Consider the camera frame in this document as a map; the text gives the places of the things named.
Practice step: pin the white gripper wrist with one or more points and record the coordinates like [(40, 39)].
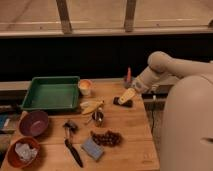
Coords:
[(142, 83)]

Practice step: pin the yellow banana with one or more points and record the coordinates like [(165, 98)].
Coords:
[(90, 106)]

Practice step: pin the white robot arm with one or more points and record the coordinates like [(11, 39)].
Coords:
[(187, 126)]

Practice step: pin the yellow cup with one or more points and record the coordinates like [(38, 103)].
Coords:
[(85, 87)]

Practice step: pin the black rectangular block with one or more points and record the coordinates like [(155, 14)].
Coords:
[(129, 103)]

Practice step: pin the orange carrot in holder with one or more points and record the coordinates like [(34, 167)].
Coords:
[(128, 78)]

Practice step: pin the dark grape bunch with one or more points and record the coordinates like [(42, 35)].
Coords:
[(108, 138)]

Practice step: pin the blue sponge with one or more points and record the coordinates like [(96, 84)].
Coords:
[(92, 149)]

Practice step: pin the green plastic tray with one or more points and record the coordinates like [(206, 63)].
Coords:
[(52, 93)]

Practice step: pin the purple bowl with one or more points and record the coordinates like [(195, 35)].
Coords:
[(34, 123)]

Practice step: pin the crumpled white paper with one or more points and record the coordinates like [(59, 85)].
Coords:
[(25, 152)]

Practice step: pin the red bowl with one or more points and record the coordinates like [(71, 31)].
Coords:
[(14, 159)]

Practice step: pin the black handled knife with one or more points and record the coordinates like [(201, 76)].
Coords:
[(71, 148)]

